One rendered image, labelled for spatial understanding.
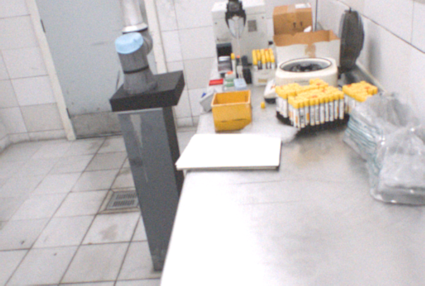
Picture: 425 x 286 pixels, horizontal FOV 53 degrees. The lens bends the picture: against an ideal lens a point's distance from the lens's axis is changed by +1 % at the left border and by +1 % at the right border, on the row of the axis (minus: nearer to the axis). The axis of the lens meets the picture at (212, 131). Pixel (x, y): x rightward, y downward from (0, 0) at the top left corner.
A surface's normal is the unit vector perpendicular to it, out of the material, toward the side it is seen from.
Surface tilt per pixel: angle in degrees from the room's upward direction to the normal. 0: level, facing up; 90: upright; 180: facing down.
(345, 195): 0
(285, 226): 0
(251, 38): 90
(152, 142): 90
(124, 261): 0
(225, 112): 90
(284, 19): 88
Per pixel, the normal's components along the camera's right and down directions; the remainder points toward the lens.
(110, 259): -0.13, -0.91
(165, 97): -0.07, 0.41
